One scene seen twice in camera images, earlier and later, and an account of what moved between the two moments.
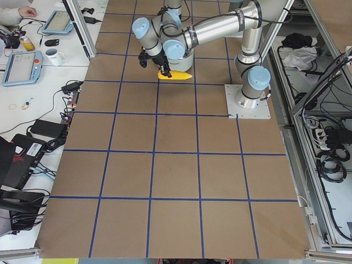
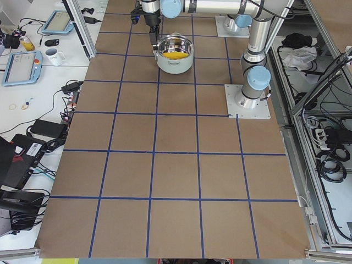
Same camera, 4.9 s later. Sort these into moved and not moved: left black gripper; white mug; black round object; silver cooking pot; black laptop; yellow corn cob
Moved: yellow corn cob; left black gripper
Not moved: black round object; white mug; silver cooking pot; black laptop
